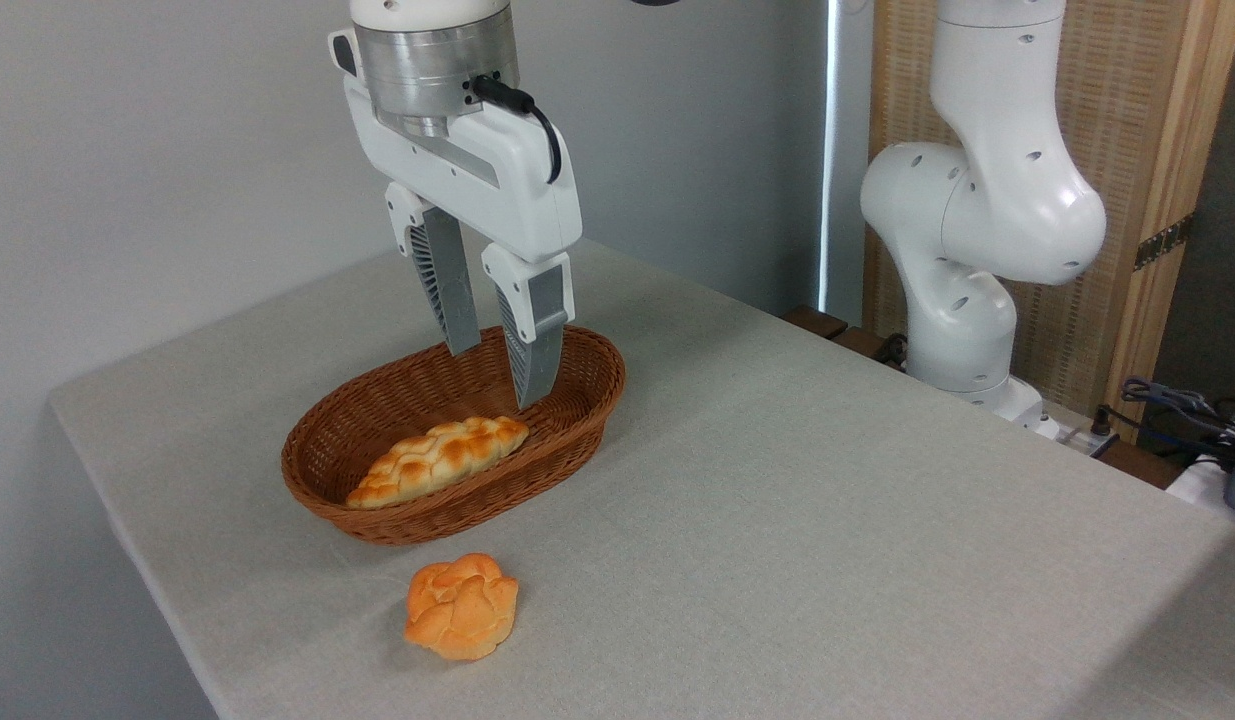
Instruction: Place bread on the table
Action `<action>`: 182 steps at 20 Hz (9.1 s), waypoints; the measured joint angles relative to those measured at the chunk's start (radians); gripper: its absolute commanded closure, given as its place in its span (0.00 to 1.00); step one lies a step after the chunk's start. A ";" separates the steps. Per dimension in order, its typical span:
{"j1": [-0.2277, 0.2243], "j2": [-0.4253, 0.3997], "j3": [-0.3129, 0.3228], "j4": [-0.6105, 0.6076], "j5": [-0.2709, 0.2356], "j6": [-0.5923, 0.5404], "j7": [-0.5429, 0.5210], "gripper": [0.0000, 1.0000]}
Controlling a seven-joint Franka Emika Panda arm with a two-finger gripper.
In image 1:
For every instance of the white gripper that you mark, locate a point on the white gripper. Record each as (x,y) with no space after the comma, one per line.
(497,185)

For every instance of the long braided bread loaf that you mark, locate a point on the long braided bread loaf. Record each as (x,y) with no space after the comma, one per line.
(437,460)

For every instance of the round orange bread roll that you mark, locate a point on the round orange bread roll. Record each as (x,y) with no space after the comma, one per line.
(462,610)

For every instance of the brown wicker basket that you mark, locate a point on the brown wicker basket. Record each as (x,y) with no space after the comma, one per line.
(457,518)

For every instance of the grey tablecloth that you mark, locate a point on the grey tablecloth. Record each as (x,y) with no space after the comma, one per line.
(777,550)

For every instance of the wooden rattan screen panel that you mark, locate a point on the wooden rattan screen panel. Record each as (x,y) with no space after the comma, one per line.
(1127,100)

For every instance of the metal hinge on screen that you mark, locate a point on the metal hinge on screen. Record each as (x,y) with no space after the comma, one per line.
(1164,242)

